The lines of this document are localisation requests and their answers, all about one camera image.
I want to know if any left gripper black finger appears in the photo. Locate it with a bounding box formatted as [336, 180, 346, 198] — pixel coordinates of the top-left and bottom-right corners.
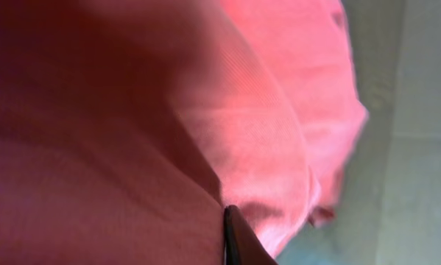
[223, 205, 277, 265]

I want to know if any red t-shirt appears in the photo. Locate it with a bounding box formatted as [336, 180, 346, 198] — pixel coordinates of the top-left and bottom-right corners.
[0, 1, 367, 264]

